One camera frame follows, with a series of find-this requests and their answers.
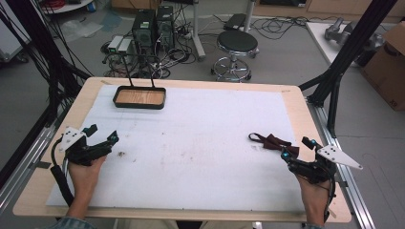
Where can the aluminium rail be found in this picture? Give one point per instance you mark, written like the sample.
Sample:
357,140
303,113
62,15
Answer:
350,187
25,162

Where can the clear plastic bag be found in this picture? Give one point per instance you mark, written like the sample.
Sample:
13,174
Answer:
81,29

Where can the black round stool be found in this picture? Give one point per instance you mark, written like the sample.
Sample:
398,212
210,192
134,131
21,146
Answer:
237,43

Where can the black computer tower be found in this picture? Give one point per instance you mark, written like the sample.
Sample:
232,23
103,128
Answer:
144,28
165,25

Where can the white platform board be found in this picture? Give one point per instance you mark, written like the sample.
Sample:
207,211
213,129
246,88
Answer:
318,35

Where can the person's left hand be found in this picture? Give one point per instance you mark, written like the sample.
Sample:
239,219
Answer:
84,178

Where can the black tray with wooden bottom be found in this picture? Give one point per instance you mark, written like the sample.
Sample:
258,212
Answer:
140,97

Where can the person's right hand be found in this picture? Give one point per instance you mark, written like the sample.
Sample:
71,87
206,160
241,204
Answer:
316,195

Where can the grey metal table leg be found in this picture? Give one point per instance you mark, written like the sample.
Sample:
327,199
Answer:
197,35

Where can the small grey power box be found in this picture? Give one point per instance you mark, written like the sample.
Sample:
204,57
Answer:
114,44
124,46

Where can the white table mat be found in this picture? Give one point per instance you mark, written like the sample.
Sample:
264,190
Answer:
191,143

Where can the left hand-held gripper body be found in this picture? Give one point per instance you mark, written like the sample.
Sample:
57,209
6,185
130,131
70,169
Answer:
79,152

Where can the light wooden table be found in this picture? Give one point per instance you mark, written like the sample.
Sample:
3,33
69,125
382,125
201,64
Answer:
294,108

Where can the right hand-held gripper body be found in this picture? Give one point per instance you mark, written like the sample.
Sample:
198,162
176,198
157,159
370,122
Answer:
318,171

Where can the black metal frame post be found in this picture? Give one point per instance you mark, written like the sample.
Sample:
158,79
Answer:
41,41
353,47

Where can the black flat device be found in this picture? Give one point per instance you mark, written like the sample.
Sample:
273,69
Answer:
235,21

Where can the brown cardboard box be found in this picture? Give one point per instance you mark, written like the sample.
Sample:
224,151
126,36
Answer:
387,70

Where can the grey robot part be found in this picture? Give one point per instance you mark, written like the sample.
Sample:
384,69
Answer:
342,33

